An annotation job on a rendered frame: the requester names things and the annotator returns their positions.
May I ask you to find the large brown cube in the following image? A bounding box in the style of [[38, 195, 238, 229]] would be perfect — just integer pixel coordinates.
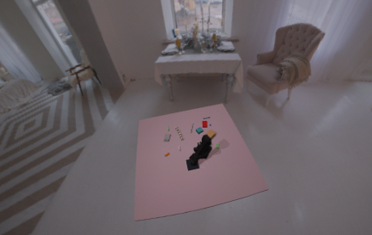
[[206, 130, 216, 140]]

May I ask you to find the teal block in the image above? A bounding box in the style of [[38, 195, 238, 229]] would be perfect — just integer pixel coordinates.
[[196, 127, 203, 134]]

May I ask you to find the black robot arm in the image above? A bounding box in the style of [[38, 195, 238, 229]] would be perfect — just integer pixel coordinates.
[[189, 135, 212, 166]]

